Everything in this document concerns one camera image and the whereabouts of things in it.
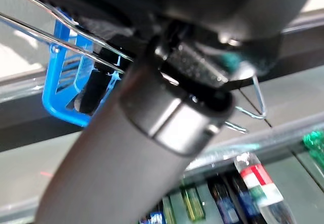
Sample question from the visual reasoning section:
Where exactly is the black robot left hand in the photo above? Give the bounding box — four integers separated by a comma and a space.
5, 0, 321, 224

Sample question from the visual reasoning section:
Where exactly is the blue plastic shopping basket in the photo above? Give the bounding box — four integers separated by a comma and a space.
0, 0, 268, 135

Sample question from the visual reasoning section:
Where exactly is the green plastic soda bottle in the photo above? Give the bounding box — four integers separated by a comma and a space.
220, 52, 240, 72
303, 130, 324, 159

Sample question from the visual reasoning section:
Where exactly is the blue drink pack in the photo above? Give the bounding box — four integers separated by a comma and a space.
138, 210, 167, 224

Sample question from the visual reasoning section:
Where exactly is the yellow green drink bottle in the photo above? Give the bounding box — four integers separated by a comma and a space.
180, 183, 206, 221

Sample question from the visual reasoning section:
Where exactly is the clear water bottle red cap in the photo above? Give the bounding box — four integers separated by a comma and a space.
234, 152, 297, 224

